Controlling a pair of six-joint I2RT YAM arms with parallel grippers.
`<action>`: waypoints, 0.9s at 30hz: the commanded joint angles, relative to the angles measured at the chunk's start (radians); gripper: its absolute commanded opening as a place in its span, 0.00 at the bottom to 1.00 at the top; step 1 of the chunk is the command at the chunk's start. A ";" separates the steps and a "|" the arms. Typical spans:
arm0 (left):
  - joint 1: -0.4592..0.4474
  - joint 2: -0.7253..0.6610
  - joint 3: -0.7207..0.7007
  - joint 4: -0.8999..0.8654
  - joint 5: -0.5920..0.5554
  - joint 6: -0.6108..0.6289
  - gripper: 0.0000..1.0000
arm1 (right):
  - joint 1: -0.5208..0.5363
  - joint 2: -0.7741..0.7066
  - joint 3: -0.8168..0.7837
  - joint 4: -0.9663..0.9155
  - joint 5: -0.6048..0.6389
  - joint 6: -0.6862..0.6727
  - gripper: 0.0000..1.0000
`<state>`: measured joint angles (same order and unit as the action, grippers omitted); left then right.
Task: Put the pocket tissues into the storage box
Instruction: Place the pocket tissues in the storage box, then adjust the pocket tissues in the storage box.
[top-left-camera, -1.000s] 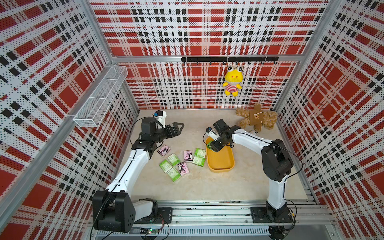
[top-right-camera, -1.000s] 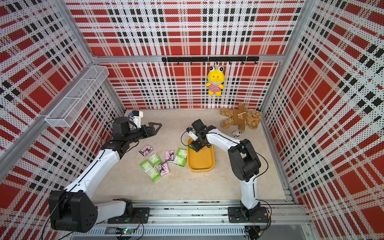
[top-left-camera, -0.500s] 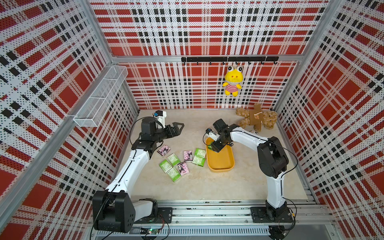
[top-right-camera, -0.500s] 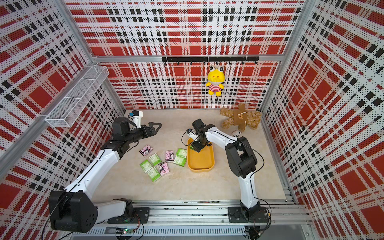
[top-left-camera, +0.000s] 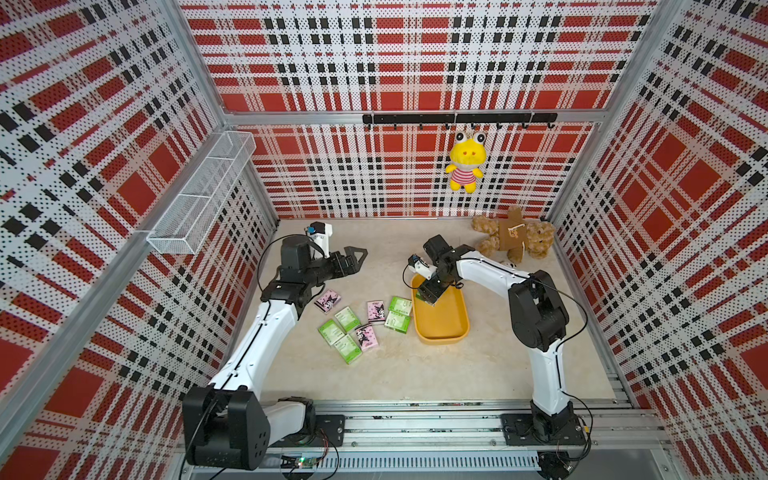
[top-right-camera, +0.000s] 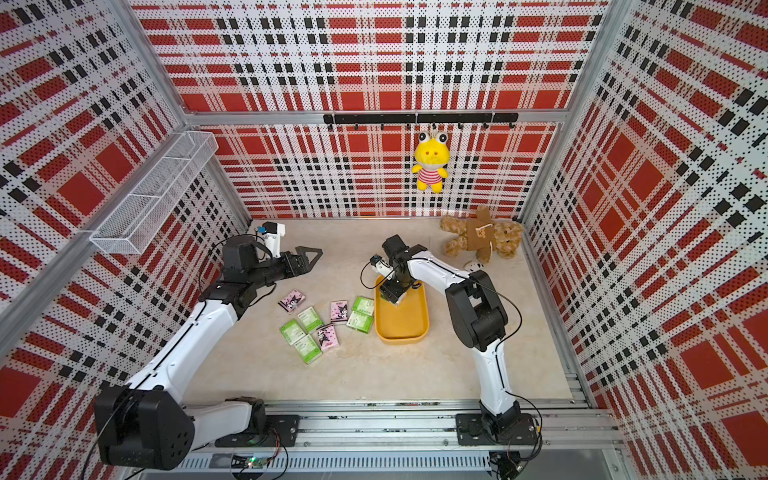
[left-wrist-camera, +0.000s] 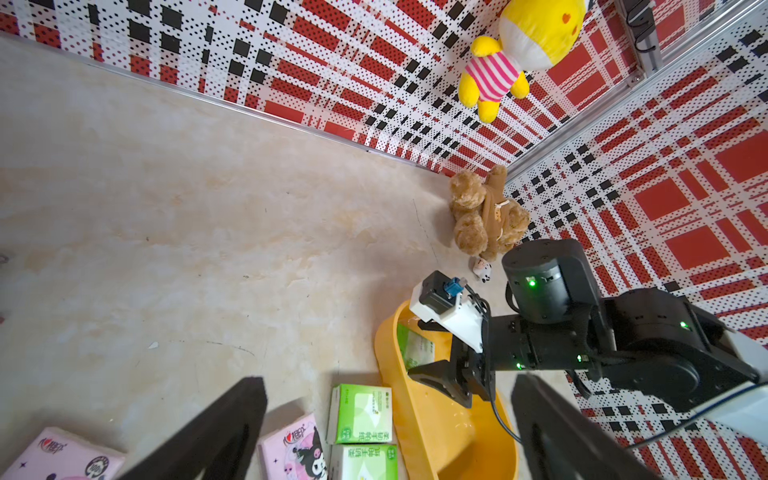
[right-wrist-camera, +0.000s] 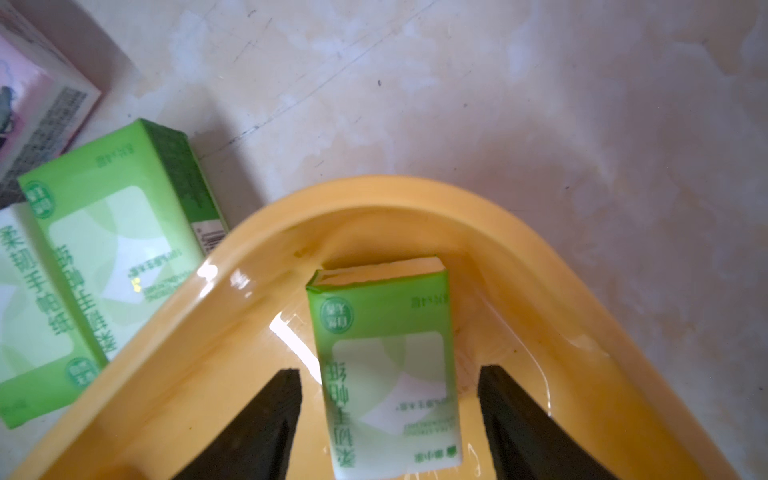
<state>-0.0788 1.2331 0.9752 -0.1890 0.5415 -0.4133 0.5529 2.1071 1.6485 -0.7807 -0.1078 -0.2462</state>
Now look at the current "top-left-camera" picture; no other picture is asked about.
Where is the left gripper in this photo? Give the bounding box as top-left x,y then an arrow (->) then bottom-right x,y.
303,247 -> 367,288

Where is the green tissue pack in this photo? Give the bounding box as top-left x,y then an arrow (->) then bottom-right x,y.
318,319 -> 346,346
384,311 -> 411,334
389,296 -> 413,316
334,306 -> 362,333
333,335 -> 362,365

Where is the yellow plastic storage box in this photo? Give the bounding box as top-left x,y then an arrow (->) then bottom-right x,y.
411,287 -> 470,346

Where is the pink tissue pack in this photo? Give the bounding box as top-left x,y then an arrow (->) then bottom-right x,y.
354,324 -> 379,352
314,290 -> 341,313
366,300 -> 387,323

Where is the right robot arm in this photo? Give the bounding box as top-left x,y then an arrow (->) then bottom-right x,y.
408,235 -> 578,444

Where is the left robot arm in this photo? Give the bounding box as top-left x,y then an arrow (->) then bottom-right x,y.
182,231 -> 368,470

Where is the brown teddy bear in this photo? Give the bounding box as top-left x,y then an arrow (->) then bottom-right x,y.
471,206 -> 555,266

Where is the green tissue pack bottom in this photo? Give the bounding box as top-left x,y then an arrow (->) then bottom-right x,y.
333,335 -> 362,365

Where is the yellow frog plush toy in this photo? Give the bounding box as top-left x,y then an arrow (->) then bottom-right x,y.
445,132 -> 487,194

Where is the green circuit board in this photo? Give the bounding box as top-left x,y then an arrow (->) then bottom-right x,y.
280,456 -> 323,471

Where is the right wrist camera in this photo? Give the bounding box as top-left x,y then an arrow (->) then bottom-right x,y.
408,254 -> 436,280

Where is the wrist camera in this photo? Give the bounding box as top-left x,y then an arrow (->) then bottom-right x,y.
305,221 -> 333,258
408,254 -> 436,280

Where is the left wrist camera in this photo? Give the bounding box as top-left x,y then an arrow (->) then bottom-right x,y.
305,221 -> 333,258

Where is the white wire mesh basket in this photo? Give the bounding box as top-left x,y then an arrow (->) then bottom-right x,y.
147,131 -> 256,255

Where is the black hook rail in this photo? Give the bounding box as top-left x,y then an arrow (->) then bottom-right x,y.
362,112 -> 559,127

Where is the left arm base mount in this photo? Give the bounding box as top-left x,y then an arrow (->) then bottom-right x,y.
284,415 -> 346,447

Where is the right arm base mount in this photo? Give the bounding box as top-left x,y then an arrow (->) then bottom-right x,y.
500,414 -> 587,447

